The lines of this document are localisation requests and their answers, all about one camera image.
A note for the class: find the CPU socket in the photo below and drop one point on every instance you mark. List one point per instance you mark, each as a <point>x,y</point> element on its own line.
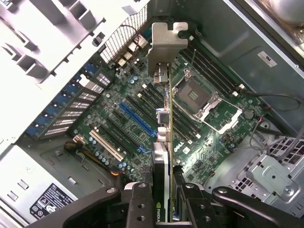
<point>190,95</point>

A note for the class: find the grey power supply unit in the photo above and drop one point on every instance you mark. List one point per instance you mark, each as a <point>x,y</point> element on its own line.
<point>23,178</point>

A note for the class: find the round coin cell battery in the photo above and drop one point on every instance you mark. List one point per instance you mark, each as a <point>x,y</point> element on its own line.
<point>249,114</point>

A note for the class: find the metal socket cover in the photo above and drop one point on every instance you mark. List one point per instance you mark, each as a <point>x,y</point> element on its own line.
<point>233,121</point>

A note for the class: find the green motherboard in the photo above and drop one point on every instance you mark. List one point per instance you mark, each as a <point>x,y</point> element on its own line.
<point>213,147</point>

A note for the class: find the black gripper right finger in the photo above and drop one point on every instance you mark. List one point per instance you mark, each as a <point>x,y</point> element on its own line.
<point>197,206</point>

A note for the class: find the white power connector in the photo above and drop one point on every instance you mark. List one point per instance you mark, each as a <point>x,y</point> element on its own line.
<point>79,139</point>

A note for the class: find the long black expansion slot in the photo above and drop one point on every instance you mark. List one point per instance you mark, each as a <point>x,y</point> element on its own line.
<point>115,138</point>
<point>121,131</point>
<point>142,109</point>

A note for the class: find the perforated metal drive cage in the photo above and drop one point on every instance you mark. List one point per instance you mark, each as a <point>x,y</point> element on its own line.
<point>268,171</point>

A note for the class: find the open PC case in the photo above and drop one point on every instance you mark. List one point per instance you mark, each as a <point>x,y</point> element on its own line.
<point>225,35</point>

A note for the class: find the blue expansion slot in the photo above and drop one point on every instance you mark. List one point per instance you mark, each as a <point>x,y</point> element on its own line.
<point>136,118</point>

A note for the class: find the white expansion slot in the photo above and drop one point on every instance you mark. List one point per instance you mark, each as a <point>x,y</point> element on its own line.
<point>107,146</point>

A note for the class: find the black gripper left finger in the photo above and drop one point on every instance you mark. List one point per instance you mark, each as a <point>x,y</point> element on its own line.
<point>140,206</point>

